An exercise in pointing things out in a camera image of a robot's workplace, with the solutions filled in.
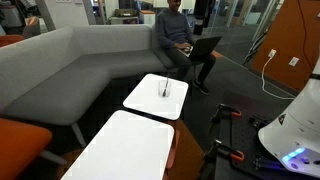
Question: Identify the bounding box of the white cabinet with orange top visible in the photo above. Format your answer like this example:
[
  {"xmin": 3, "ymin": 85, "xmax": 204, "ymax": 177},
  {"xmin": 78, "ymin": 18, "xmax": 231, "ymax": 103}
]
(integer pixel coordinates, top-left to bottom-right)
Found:
[{"xmin": 139, "ymin": 9, "xmax": 157, "ymax": 26}]

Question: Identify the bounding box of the seated person in dark sweater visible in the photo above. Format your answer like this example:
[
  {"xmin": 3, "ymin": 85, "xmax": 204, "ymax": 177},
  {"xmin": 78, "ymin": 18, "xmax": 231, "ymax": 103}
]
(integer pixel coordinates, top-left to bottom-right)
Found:
[{"xmin": 154, "ymin": 0, "xmax": 218, "ymax": 96}]

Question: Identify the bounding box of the orange lounge chair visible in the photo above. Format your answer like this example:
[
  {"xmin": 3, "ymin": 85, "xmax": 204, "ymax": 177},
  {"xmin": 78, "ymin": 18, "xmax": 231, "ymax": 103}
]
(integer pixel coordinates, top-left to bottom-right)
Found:
[{"xmin": 0, "ymin": 34, "xmax": 25, "ymax": 48}]

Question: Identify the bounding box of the black waste bin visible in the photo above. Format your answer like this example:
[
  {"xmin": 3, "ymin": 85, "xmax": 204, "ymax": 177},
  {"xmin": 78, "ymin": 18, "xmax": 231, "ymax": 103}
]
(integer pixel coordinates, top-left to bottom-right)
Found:
[{"xmin": 193, "ymin": 18, "xmax": 205, "ymax": 36}]

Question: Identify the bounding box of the white power cable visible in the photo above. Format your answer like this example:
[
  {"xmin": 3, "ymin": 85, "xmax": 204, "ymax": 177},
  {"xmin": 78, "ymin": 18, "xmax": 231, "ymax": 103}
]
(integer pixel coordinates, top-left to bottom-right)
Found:
[{"xmin": 260, "ymin": 54, "xmax": 296, "ymax": 101}]

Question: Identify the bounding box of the grey fabric sofa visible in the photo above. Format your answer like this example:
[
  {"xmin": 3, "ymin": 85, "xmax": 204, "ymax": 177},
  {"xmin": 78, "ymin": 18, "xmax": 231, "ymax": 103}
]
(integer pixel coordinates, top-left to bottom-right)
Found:
[{"xmin": 0, "ymin": 23, "xmax": 201, "ymax": 148}]

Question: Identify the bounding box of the brown grey chair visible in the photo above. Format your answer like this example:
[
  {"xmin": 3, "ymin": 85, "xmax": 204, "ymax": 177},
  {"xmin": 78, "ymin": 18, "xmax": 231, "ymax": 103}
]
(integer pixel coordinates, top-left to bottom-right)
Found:
[{"xmin": 22, "ymin": 15, "xmax": 42, "ymax": 39}]

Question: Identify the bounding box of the orange seat lounge sofa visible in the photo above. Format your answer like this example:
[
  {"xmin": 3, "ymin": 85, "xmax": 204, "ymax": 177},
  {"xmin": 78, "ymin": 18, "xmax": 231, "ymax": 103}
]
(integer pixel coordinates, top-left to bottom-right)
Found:
[{"xmin": 0, "ymin": 118, "xmax": 68, "ymax": 180}]

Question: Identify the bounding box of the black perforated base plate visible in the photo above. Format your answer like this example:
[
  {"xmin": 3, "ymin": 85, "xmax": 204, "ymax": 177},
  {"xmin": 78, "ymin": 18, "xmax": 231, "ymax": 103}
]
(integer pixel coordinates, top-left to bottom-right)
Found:
[{"xmin": 213, "ymin": 106, "xmax": 320, "ymax": 180}]

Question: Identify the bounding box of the grey background cabinet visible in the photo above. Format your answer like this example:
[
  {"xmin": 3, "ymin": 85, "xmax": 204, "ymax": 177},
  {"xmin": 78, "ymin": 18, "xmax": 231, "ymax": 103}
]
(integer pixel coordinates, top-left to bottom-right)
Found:
[{"xmin": 109, "ymin": 8, "xmax": 140, "ymax": 25}]

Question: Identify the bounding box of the white side table orange frame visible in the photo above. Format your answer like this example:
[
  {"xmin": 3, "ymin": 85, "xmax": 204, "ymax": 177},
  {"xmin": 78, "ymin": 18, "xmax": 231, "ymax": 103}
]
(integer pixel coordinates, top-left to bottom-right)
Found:
[
  {"xmin": 60, "ymin": 109, "xmax": 181, "ymax": 180},
  {"xmin": 122, "ymin": 73, "xmax": 190, "ymax": 122}
]

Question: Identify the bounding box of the black capped pen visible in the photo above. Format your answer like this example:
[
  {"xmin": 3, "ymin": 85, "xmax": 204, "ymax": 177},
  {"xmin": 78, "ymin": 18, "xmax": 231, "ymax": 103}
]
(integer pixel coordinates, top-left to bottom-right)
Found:
[{"xmin": 162, "ymin": 73, "xmax": 170, "ymax": 98}]

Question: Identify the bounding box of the black tripod stand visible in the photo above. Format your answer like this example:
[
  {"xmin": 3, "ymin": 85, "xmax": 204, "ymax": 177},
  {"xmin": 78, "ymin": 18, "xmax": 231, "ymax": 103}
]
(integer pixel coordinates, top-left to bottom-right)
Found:
[{"xmin": 243, "ymin": 28, "xmax": 272, "ymax": 66}]

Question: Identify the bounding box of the black laptop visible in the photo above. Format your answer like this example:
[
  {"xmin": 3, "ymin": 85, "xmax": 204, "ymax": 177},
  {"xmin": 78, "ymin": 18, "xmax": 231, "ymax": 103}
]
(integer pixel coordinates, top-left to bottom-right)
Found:
[{"xmin": 178, "ymin": 35, "xmax": 223, "ymax": 63}]

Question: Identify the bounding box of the black clamp with orange handle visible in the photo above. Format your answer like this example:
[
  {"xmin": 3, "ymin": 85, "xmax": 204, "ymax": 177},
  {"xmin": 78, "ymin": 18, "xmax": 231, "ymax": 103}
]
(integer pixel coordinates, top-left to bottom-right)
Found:
[
  {"xmin": 203, "ymin": 139, "xmax": 246, "ymax": 168},
  {"xmin": 209, "ymin": 103, "xmax": 243, "ymax": 134}
]

